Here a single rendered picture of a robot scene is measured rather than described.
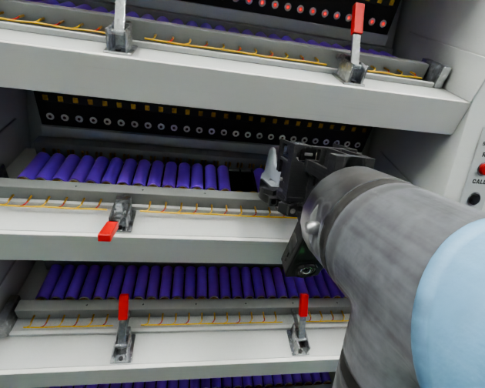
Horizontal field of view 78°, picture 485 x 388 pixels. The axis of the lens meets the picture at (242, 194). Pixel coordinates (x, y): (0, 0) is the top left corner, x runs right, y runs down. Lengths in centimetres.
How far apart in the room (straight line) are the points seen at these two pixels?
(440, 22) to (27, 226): 62
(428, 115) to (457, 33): 13
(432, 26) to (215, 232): 44
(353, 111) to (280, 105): 9
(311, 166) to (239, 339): 32
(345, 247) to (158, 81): 26
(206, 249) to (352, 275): 24
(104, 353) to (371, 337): 41
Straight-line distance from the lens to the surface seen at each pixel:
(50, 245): 43
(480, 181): 53
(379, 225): 18
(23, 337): 57
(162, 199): 42
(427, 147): 53
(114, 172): 47
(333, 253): 20
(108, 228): 34
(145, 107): 50
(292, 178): 32
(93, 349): 53
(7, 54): 39
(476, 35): 52
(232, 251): 40
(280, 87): 36
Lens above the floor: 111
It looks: 16 degrees down
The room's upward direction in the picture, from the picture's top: 6 degrees clockwise
